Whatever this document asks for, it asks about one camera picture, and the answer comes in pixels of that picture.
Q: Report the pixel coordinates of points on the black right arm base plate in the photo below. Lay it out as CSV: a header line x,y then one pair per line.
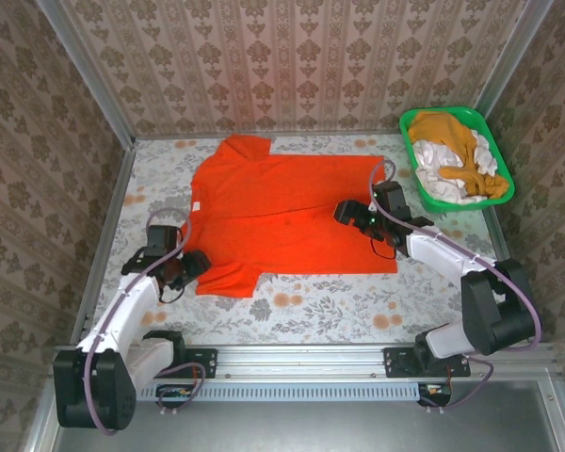
x,y
398,362

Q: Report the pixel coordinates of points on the green plastic basket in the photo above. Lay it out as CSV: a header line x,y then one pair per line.
x,y
452,207

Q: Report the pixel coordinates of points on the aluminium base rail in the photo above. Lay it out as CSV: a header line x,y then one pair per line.
x,y
301,360

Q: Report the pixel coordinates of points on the grey metal sheet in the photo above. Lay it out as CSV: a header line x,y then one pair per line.
x,y
311,426

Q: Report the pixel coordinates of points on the aluminium frame post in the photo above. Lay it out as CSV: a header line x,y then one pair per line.
x,y
504,70
89,75

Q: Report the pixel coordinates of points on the red-orange t-shirt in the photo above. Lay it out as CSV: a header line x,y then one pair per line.
x,y
287,212

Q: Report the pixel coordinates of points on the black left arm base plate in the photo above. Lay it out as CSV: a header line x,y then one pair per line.
x,y
207,362

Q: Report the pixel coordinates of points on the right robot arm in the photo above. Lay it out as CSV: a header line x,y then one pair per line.
x,y
452,256

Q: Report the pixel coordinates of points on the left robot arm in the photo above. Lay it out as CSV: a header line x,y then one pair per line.
x,y
122,320

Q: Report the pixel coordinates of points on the white t-shirt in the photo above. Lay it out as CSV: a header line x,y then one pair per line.
x,y
433,181

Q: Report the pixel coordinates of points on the mustard orange t-shirt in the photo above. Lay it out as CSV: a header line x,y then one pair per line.
x,y
440,127

